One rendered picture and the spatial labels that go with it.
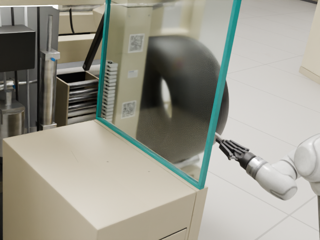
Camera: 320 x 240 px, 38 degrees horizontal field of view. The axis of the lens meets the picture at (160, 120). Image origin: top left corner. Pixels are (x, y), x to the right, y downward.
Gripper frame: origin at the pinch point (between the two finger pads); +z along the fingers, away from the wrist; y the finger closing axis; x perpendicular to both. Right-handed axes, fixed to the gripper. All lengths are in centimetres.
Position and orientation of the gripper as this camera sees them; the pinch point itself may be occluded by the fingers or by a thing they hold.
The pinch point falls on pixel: (218, 138)
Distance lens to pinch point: 210.2
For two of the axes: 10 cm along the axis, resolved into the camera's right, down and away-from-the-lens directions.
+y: -7.5, 1.7, -6.4
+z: -6.2, -5.0, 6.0
